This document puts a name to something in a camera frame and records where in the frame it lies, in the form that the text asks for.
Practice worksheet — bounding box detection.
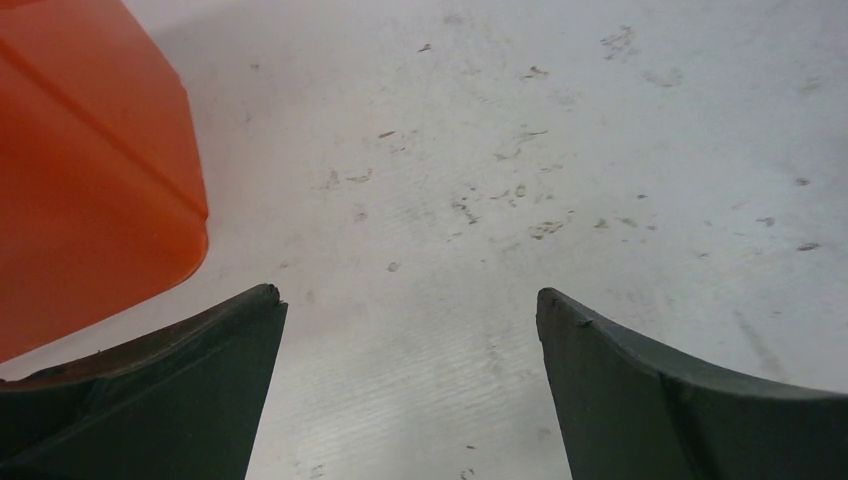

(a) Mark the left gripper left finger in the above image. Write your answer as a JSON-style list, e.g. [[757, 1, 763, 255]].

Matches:
[[1, 284, 287, 479]]

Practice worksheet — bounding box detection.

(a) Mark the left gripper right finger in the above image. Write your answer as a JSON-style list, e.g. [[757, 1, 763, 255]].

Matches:
[[536, 288, 847, 479]]

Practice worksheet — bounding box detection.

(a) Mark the orange plastic bin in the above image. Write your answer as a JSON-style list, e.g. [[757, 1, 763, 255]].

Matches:
[[1, 1, 209, 360]]

